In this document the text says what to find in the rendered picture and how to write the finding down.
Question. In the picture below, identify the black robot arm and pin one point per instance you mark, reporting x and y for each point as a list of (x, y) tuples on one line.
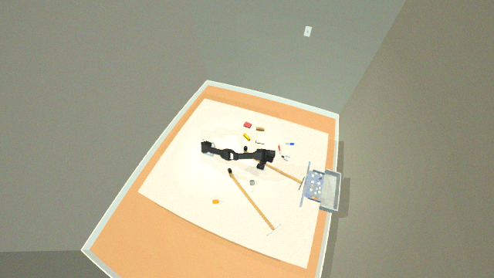
[(260, 154)]

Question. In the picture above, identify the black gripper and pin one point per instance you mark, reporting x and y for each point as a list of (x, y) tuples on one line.
[(261, 165)]

